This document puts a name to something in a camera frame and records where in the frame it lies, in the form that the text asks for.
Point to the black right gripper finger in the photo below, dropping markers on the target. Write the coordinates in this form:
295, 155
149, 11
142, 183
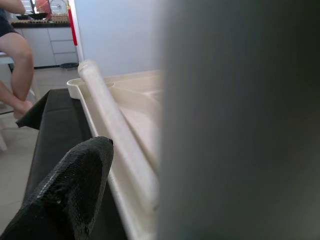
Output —
65, 195

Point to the white plastic table leg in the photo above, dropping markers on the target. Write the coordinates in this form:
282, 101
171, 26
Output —
237, 112
112, 125

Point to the white plastic children table top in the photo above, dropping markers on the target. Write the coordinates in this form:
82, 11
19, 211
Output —
142, 117

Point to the seated person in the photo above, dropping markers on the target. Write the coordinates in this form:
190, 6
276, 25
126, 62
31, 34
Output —
20, 57

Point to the white kitchen cabinet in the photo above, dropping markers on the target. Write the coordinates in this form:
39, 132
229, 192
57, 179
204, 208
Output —
62, 45

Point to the black frying pan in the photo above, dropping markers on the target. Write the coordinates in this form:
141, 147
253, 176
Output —
37, 15

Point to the round glass lid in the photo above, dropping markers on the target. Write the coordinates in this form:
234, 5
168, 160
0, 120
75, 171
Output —
58, 6

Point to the red kitchen box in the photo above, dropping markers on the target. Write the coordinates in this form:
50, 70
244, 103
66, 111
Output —
42, 6

